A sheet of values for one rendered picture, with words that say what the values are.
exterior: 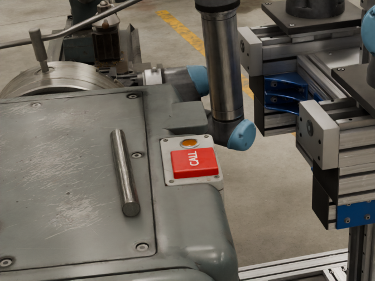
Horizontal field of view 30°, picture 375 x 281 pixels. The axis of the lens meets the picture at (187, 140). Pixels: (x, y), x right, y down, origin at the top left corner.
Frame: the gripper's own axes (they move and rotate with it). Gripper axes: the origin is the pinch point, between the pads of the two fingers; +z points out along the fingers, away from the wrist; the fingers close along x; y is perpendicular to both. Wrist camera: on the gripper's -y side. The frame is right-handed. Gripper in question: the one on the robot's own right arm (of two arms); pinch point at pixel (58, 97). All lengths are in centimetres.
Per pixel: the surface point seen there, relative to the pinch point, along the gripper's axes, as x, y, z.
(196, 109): 18, -51, -28
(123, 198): 20, -79, -16
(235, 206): -108, 109, -55
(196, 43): -107, 322, -60
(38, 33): 23.9, -24.7, -1.4
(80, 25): 24.5, -24.5, -9.4
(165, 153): 18, -65, -22
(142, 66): -11.4, 43.8, -20.0
